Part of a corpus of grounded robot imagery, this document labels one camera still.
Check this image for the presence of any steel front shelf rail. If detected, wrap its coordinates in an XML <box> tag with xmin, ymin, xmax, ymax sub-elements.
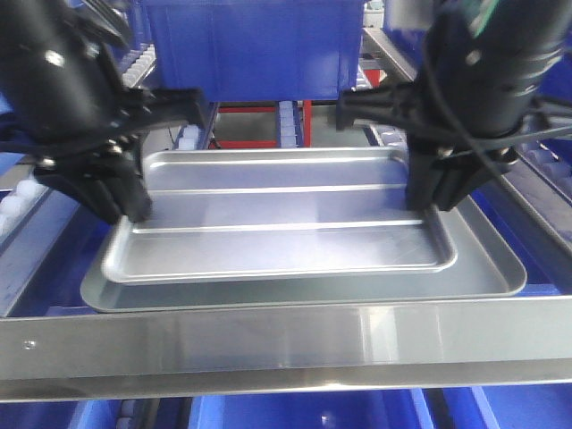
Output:
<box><xmin>1</xmin><ymin>296</ymin><xmax>571</xmax><ymax>402</ymax></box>

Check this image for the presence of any green circuit board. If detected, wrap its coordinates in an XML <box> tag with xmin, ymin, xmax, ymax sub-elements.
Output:
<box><xmin>461</xmin><ymin>0</ymin><xmax>499</xmax><ymax>38</ymax></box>

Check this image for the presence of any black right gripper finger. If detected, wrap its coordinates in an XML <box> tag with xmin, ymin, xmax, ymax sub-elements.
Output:
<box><xmin>405</xmin><ymin>149</ymin><xmax>450</xmax><ymax>210</ymax></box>
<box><xmin>433</xmin><ymin>158</ymin><xmax>492</xmax><ymax>211</ymax></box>

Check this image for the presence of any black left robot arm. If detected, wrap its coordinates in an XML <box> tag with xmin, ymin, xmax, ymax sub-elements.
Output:
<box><xmin>1</xmin><ymin>1</ymin><xmax>364</xmax><ymax>223</ymax></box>

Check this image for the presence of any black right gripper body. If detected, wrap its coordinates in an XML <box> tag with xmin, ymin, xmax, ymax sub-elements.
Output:
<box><xmin>336</xmin><ymin>87</ymin><xmax>521</xmax><ymax>178</ymax></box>

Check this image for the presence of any red steel frame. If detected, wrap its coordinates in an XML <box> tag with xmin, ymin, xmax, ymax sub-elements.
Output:
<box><xmin>207</xmin><ymin>100</ymin><xmax>312</xmax><ymax>149</ymax></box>

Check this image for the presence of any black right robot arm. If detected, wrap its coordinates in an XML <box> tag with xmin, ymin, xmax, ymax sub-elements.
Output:
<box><xmin>336</xmin><ymin>1</ymin><xmax>571</xmax><ymax>211</ymax></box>

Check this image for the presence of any blue crate behind trays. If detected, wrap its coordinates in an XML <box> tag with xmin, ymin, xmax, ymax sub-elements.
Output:
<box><xmin>144</xmin><ymin>1</ymin><xmax>365</xmax><ymax>102</ymax></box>

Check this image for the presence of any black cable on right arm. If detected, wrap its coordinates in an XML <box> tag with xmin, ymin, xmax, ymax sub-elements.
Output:
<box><xmin>419</xmin><ymin>26</ymin><xmax>572</xmax><ymax>184</ymax></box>

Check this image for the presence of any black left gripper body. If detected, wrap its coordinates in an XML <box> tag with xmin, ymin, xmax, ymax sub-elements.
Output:
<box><xmin>30</xmin><ymin>44</ymin><xmax>206</xmax><ymax>175</ymax></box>

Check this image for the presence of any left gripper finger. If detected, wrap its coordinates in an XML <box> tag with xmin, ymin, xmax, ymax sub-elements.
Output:
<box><xmin>34</xmin><ymin>172</ymin><xmax>121</xmax><ymax>224</ymax></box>
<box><xmin>96</xmin><ymin>143</ymin><xmax>152</xmax><ymax>223</ymax></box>

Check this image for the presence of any small silver ribbed tray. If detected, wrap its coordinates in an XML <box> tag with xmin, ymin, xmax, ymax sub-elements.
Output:
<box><xmin>102</xmin><ymin>147</ymin><xmax>457</xmax><ymax>286</ymax></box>

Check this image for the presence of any large grey tray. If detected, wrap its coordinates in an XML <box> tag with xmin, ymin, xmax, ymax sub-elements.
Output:
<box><xmin>80</xmin><ymin>199</ymin><xmax>526</xmax><ymax>313</ymax></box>

